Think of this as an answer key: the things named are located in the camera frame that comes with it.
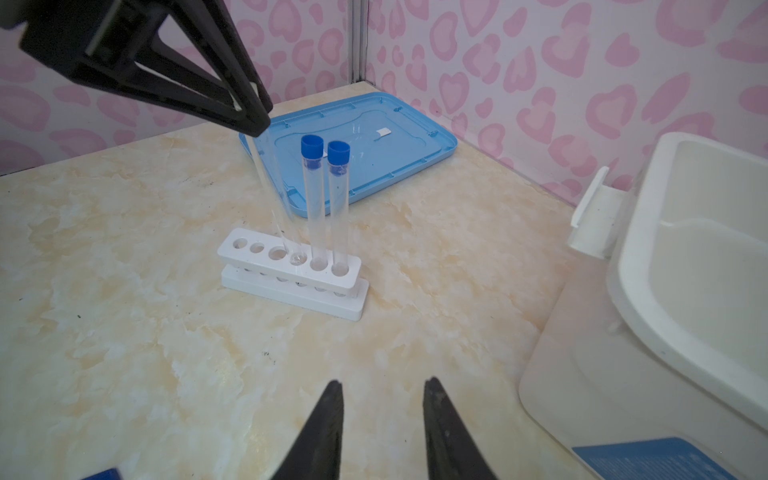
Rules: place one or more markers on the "blue-capped test tube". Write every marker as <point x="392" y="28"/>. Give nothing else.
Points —
<point x="312" y="149"/>
<point x="338" y="155"/>

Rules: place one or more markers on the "white plastic storage bin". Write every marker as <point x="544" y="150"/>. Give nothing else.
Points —
<point x="653" y="363"/>

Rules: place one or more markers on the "white test tube rack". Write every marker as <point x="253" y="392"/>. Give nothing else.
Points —
<point x="257" y="264"/>

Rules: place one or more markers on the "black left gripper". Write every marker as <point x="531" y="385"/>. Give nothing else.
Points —
<point x="114" y="46"/>

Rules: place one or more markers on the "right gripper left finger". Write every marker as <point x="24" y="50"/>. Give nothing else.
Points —
<point x="316" y="453"/>

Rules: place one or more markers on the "white-capped test tube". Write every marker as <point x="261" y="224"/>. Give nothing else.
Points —
<point x="265" y="162"/>

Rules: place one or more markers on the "blue plastic bin lid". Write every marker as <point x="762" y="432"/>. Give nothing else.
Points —
<point x="390" y="141"/>

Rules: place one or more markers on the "blue-based small cylinder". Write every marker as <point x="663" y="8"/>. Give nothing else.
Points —
<point x="109" y="474"/>

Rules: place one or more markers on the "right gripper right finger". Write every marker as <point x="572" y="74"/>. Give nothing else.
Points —
<point x="450" y="449"/>

